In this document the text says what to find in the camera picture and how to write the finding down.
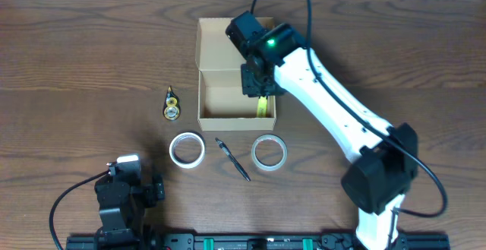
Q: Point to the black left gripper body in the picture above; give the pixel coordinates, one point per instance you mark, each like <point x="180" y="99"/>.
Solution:
<point x="152" y="193"/>

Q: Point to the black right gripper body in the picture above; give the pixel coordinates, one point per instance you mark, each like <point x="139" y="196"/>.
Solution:
<point x="255" y="87"/>

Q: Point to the yellow highlighter marker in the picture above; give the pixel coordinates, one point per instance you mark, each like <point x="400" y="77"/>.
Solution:
<point x="262" y="107"/>

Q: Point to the black pen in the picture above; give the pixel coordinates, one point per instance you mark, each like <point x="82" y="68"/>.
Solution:
<point x="228" y="153"/>

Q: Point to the clear tape roll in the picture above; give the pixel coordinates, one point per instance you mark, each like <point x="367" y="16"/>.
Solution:
<point x="269" y="152"/>

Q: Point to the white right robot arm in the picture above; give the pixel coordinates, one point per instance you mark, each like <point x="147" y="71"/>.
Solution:
<point x="380" y="155"/>

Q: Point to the open cardboard box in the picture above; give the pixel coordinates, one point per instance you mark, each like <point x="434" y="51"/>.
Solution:
<point x="221" y="104"/>

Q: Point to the white tape roll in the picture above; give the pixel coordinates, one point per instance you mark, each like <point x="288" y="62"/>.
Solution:
<point x="187" y="150"/>

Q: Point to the black yellow correction tape dispenser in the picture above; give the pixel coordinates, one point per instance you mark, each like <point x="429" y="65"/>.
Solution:
<point x="171" y="109"/>

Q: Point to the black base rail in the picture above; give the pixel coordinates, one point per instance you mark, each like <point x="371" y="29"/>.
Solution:
<point x="187" y="241"/>

